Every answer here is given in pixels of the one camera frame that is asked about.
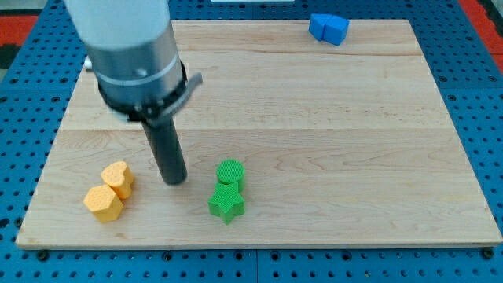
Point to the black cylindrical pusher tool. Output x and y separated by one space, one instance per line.
166 149

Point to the green circle block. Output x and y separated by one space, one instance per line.
231 171

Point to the green star block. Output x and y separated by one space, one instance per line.
226 202

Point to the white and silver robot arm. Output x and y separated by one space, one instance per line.
140 75

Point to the yellow heart block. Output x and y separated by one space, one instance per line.
120 178

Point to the yellow hexagon block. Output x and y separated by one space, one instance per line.
103 203

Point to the wooden board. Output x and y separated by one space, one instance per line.
347 146

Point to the blue block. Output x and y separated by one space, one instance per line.
329 28

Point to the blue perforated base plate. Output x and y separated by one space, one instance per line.
40 81

